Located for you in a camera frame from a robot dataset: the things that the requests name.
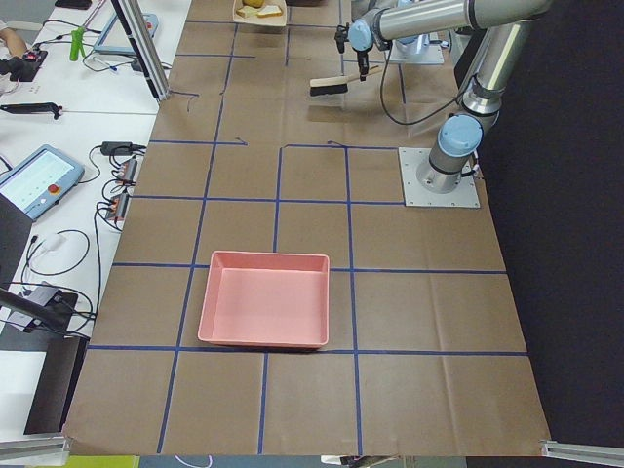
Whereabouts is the cream brush with black bristles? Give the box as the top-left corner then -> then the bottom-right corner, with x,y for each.
309,65 -> 381,97

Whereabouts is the aluminium frame post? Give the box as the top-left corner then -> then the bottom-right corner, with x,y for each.
111,0 -> 170,101

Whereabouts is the cream plastic dustpan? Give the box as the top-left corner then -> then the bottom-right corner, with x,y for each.
232,0 -> 287,27

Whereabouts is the black handle tool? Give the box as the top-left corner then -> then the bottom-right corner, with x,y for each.
1,101 -> 62,120

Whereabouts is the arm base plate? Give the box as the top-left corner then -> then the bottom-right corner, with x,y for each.
398,147 -> 481,209

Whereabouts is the black power adapter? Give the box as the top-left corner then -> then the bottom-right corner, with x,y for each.
99,141 -> 145,156

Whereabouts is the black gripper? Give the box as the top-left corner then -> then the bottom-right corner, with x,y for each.
333,21 -> 373,81

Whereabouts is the blue teach pendant near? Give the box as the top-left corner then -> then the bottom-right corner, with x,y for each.
1,144 -> 85,220

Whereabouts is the blue teach pendant far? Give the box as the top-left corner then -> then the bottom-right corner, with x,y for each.
94,13 -> 159,57

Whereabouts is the pink plastic bin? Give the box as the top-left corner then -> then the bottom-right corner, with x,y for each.
197,251 -> 330,349

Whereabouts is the yellow lemon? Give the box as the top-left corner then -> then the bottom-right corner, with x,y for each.
243,0 -> 265,9

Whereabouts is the blue teach pendant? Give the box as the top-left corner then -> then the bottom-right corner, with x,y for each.
94,13 -> 159,57
1,144 -> 85,220

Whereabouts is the green plastic tool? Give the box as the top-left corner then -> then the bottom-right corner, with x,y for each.
69,26 -> 86,61

